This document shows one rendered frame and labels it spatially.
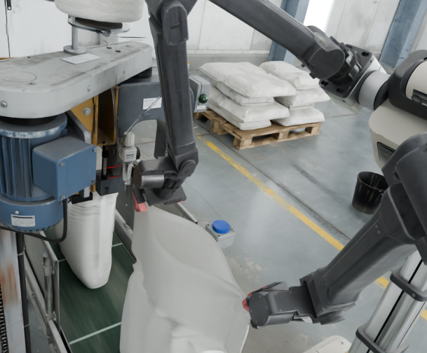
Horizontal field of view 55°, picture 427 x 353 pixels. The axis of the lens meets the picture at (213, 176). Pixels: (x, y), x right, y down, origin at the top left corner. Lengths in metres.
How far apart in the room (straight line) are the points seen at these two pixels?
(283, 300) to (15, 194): 0.55
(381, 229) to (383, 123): 0.55
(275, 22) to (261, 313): 0.54
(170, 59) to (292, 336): 1.80
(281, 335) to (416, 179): 1.94
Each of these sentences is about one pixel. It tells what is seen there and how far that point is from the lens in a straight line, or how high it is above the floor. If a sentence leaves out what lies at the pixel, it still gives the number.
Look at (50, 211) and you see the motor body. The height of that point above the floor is 1.14.
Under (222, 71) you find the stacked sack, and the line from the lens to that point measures 4.12.
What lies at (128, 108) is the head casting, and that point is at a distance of 1.12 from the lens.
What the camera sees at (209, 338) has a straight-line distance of 1.11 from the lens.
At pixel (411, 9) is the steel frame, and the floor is 1.15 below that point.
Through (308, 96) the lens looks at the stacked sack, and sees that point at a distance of 4.38.
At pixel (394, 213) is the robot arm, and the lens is 0.45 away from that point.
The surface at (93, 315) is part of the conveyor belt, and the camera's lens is 1.72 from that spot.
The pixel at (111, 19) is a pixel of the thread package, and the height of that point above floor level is 1.54.
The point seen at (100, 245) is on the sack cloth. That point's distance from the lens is 1.71.
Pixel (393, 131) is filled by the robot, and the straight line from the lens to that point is 0.99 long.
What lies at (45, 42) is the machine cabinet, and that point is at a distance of 3.92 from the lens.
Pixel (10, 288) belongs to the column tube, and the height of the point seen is 0.69.
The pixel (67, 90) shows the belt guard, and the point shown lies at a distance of 0.82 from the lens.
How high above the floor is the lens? 1.69
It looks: 30 degrees down
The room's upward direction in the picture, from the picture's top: 11 degrees clockwise
